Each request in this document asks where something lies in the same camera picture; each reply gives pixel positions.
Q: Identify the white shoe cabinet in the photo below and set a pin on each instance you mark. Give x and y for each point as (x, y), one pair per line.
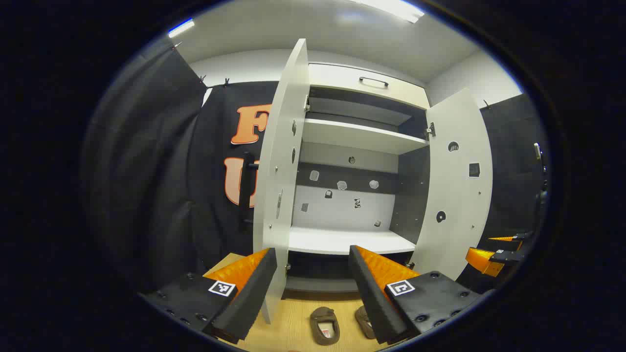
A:
(342, 239)

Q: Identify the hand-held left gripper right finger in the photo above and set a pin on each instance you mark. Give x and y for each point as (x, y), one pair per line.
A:
(369, 293)

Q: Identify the white cabinet drawer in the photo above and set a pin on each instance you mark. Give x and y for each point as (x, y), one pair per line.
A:
(337, 80)

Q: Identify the ceiling light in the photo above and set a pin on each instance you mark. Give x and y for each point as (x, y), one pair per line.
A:
(181, 28)
(396, 9)

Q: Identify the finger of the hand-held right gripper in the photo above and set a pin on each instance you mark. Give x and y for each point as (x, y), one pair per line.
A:
(508, 257)
(521, 236)

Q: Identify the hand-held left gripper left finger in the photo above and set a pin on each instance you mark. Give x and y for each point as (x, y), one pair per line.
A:
(254, 293)

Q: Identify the white cabinet door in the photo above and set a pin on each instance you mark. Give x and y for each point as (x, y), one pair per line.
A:
(279, 146)
(459, 195)

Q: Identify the brown fuzzy shoe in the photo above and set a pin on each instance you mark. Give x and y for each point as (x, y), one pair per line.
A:
(364, 320)
(325, 318)

